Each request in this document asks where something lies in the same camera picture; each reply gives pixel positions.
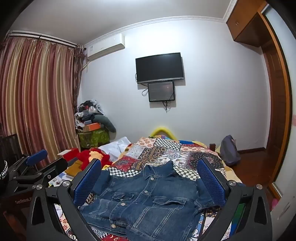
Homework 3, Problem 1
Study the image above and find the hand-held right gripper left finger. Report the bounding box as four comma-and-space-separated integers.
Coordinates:
25, 158, 102, 241

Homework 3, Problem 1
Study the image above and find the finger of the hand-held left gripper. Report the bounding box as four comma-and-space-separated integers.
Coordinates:
14, 159, 68, 189
10, 149, 48, 178

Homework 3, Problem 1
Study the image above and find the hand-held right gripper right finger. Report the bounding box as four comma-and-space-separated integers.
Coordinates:
196, 158, 273, 241

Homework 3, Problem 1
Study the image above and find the blue denim jacket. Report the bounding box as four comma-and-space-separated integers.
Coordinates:
78, 160, 220, 241

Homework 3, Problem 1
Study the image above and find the pile of clothes and bags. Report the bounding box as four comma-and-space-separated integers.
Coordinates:
74, 99, 107, 131

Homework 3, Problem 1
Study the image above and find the mustard folded cloth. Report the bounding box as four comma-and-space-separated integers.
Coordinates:
65, 161, 85, 177

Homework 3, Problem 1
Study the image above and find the red box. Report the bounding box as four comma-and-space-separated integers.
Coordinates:
63, 148, 81, 162

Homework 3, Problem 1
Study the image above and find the red and yellow plush toy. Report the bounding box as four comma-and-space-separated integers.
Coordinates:
77, 148, 111, 171

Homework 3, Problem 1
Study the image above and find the dark wooden furniture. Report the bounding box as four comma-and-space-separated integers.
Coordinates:
0, 133, 20, 164

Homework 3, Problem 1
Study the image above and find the grey backpack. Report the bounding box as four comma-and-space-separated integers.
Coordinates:
220, 135, 241, 166

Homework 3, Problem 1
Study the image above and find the white pillow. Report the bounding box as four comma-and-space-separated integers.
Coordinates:
98, 137, 132, 163

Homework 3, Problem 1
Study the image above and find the green printed cloth box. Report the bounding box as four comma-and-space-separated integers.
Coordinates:
77, 128, 111, 149

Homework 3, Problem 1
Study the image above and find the orange box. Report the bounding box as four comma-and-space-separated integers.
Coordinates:
83, 123, 101, 132

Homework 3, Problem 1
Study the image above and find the red and gold striped curtain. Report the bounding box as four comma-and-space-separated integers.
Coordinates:
0, 35, 85, 172

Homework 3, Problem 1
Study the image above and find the colourful patchwork quilt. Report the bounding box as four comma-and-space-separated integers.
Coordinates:
53, 137, 245, 241

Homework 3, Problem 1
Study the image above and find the grey curved pillow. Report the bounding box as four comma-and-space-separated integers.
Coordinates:
92, 115, 117, 133

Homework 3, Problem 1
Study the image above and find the yellow plush headboard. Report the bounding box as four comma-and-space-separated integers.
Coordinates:
150, 126, 178, 142

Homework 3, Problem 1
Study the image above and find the curtain rod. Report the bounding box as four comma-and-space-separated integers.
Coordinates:
8, 30, 80, 48

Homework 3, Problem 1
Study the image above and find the white air conditioner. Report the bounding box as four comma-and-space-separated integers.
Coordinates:
84, 33, 126, 62

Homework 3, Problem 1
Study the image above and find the wooden overhead cabinet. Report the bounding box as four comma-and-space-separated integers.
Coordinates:
225, 0, 270, 48

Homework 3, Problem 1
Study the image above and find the small black wall monitor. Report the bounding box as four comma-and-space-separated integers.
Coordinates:
148, 81, 175, 103

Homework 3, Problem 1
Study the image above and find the black wall television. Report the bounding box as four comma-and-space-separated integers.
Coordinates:
135, 52, 185, 84

